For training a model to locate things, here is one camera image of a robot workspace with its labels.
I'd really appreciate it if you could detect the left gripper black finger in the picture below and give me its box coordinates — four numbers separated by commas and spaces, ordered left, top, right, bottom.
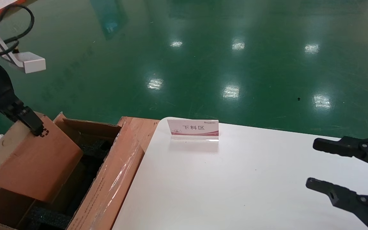
2, 97, 45, 137

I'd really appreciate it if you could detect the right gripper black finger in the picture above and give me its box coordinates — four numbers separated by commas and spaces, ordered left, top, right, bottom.
306, 178, 368, 230
313, 136, 368, 173

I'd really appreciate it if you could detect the large open cardboard box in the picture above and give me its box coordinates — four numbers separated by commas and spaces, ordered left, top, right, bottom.
0, 112, 146, 230

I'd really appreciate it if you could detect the acrylic sign with red print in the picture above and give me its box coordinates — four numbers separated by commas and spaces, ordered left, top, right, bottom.
167, 119, 219, 142

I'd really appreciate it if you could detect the black looped cable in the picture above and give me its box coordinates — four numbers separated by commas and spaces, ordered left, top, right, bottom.
0, 3, 35, 43

